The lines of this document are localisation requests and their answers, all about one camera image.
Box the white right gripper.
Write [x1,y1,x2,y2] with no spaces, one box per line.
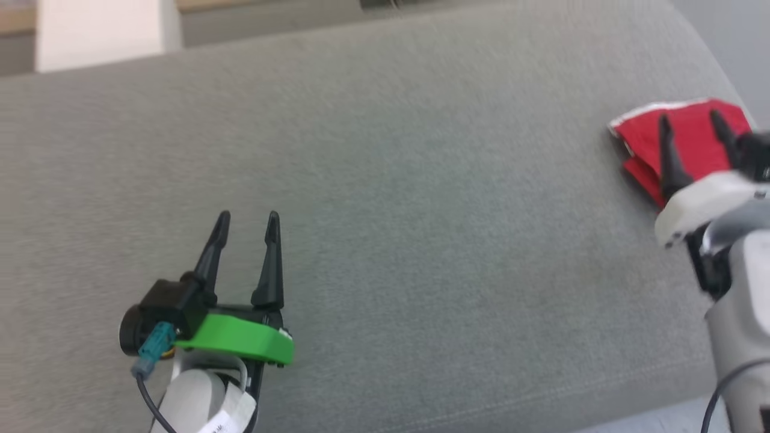
[654,110,770,248]

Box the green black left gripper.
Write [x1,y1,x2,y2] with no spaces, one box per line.
[176,210,295,367]

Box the red garment with white tag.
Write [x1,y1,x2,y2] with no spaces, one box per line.
[608,98,753,210]

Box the grey fabric sofa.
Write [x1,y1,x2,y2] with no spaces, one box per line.
[0,0,756,433]

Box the white box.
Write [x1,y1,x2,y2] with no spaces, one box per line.
[35,0,183,74]

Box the teal plug black cable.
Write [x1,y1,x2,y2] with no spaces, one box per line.
[131,322,178,433]

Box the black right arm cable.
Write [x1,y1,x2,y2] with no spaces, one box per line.
[700,358,770,433]

